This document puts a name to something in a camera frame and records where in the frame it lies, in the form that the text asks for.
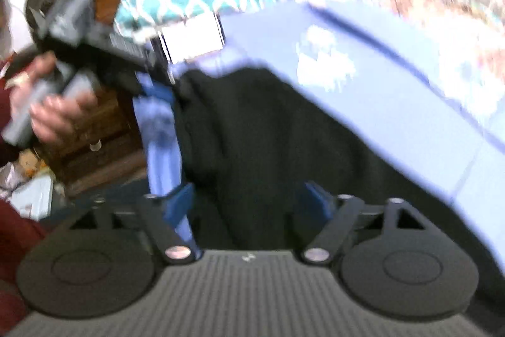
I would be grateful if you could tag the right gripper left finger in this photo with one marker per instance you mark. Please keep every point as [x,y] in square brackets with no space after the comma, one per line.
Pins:
[163,219]

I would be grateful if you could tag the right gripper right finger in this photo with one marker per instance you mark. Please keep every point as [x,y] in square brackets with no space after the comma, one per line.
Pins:
[346,229]

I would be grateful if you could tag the black pants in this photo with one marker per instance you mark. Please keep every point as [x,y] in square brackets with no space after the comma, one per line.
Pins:
[249,142]

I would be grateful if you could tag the person's left hand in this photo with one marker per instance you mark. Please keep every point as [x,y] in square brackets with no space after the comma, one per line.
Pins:
[54,119]

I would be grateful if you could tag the wooden bedside cabinet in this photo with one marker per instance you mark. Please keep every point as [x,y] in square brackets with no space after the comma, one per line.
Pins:
[106,147]

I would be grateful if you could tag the smartphone with lit screen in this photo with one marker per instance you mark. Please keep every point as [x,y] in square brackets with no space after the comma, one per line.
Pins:
[189,39]

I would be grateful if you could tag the blue patterned bed sheet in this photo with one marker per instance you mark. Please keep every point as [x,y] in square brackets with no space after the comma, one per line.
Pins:
[361,67]

